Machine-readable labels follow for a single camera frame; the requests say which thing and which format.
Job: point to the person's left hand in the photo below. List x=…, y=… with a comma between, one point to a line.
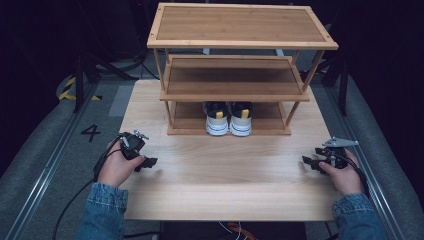
x=115, y=170

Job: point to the three-tier bamboo shoe rack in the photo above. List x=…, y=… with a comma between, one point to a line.
x=240, y=23

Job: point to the yellow black hazard tape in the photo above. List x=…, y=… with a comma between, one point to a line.
x=68, y=96

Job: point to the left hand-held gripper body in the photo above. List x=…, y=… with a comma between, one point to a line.
x=132, y=145

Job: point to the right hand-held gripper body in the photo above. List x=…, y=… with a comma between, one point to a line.
x=337, y=156

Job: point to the navy beige white sneaker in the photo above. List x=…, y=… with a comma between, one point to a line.
x=217, y=125
x=240, y=126

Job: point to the person's right hand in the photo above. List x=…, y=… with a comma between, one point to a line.
x=346, y=180

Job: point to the grey floor tape patch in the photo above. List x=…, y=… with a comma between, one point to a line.
x=120, y=101

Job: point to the black metal stand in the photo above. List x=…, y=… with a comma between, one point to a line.
x=343, y=83
x=79, y=83

